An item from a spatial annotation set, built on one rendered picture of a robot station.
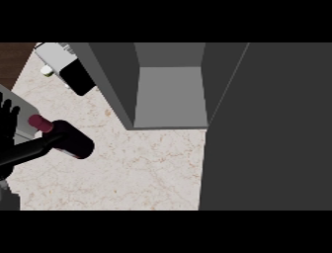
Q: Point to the dark wine bottle red cap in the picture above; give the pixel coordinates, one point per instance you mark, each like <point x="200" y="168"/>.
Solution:
<point x="75" y="141"/>

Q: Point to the grey open cabinet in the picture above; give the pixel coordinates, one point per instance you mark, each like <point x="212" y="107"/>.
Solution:
<point x="169" y="95"/>

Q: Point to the dark grey cabinet door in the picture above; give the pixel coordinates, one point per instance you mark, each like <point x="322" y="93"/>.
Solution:
<point x="280" y="131"/>

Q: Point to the small white green object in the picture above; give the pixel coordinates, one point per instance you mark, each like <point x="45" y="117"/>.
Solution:
<point x="47" y="70"/>

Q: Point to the white appliance with black panel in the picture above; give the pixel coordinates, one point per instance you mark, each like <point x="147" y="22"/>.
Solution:
<point x="76" y="77"/>

